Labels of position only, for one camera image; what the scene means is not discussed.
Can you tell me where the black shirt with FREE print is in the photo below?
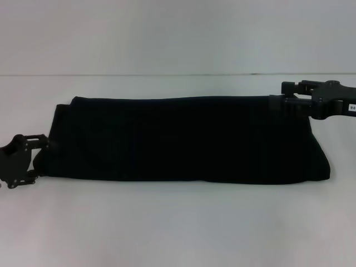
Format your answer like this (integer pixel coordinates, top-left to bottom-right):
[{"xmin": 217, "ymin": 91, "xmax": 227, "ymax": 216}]
[{"xmin": 44, "ymin": 96, "xmax": 332, "ymax": 184}]

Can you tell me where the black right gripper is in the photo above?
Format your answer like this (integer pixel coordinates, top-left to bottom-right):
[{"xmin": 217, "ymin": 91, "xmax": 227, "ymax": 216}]
[{"xmin": 268, "ymin": 80, "xmax": 356, "ymax": 121}]

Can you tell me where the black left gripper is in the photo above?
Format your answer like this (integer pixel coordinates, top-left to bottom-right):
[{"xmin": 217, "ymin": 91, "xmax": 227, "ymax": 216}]
[{"xmin": 0, "ymin": 134, "xmax": 60, "ymax": 190}]

